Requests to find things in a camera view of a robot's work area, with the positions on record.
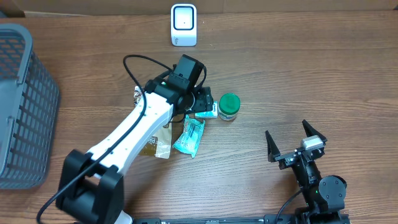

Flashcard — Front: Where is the brown snack bag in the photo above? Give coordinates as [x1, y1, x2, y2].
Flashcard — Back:
[134, 86, 172, 159]

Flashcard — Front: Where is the teal wipes packet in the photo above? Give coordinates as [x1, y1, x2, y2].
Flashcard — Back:
[172, 115, 205, 158]

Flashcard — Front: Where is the grey plastic mesh basket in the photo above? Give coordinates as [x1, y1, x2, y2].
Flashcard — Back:
[1, 24, 60, 190]

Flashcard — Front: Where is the teal tissue pack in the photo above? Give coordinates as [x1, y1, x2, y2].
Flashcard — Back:
[195, 101, 218, 119]

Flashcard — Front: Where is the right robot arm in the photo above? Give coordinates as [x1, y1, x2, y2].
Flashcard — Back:
[264, 120, 351, 224]

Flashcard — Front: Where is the white barcode scanner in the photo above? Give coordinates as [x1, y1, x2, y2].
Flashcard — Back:
[170, 3, 197, 47]

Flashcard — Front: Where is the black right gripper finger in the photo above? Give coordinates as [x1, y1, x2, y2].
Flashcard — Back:
[265, 131, 280, 162]
[302, 119, 327, 143]

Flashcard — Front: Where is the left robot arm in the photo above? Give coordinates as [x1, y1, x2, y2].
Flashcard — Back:
[49, 55, 213, 223]

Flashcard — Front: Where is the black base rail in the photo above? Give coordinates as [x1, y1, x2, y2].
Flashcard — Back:
[130, 213, 299, 224]

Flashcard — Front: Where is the green lid jar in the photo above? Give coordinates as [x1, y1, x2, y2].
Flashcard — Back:
[218, 93, 241, 121]

